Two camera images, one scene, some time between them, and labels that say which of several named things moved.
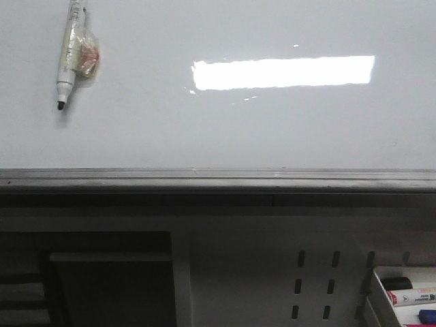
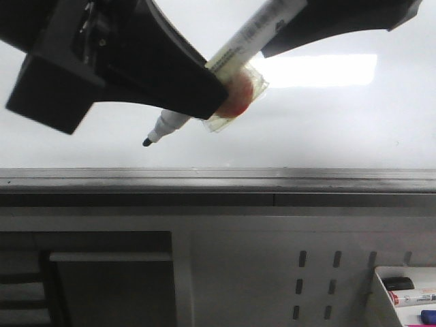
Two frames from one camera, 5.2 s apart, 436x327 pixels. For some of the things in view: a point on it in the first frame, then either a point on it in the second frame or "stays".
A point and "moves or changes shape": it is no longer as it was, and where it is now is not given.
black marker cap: [396, 283] stays
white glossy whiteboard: [223, 84] stays
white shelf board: [110, 257] stays
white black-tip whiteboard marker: [79, 54] moves or changes shape
